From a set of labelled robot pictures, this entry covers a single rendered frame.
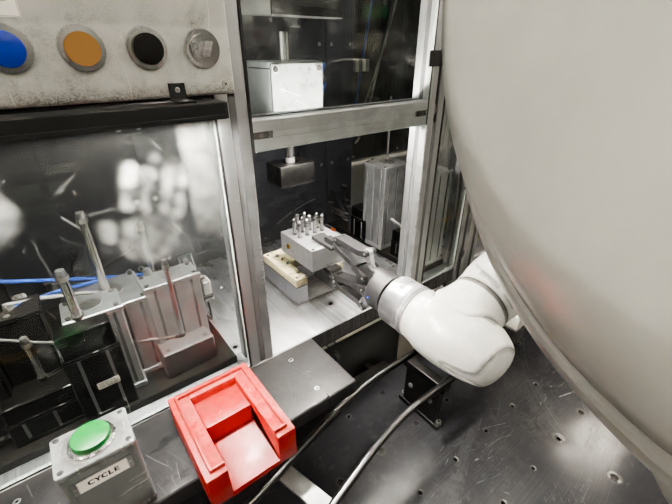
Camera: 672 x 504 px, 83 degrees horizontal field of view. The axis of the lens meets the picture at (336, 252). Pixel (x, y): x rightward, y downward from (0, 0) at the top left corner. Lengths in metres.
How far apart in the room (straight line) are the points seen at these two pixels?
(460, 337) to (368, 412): 0.44
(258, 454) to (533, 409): 0.67
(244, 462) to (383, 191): 0.68
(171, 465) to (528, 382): 0.83
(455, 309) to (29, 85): 0.56
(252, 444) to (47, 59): 0.52
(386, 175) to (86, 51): 0.70
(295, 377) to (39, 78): 0.54
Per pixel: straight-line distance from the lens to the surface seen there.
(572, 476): 0.98
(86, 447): 0.54
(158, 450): 0.67
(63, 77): 0.49
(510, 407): 1.04
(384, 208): 1.02
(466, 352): 0.57
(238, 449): 0.62
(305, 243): 0.81
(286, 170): 0.81
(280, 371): 0.72
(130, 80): 0.50
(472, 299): 0.61
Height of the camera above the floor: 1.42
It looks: 28 degrees down
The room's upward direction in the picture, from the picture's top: straight up
